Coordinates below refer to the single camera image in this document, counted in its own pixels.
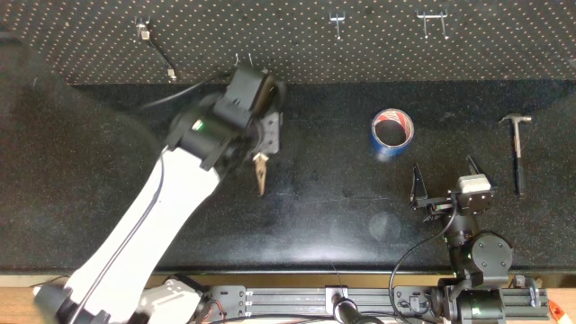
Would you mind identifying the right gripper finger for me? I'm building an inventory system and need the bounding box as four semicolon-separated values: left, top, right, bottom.
465;154;486;177
408;163;429;209

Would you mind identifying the thin black wire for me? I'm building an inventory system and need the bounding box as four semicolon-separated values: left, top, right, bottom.
28;274;69;289

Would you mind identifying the mounting rail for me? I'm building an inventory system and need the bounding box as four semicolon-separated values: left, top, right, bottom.
197;274;551;324

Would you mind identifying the black pole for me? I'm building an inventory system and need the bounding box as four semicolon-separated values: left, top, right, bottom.
331;293;386;324

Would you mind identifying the black pegboard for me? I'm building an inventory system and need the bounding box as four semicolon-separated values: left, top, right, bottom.
0;0;576;86

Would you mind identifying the orange and white object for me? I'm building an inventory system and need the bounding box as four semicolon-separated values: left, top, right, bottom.
547;299;565;324

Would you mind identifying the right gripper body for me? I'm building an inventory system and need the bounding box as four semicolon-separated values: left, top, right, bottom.
408;187;499;223

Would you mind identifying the black cable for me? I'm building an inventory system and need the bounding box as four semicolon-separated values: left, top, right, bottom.
136;71;233;113
387;204;458;323

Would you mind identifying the hammer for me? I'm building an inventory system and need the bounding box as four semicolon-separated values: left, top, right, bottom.
498;112;534;197

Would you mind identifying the roll of blue tape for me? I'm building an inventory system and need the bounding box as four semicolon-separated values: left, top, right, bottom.
369;107;416;159

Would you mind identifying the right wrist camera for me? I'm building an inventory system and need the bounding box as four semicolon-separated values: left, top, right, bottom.
455;173;493;196

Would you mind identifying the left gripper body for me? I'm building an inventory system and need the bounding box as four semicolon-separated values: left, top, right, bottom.
256;111;284;157

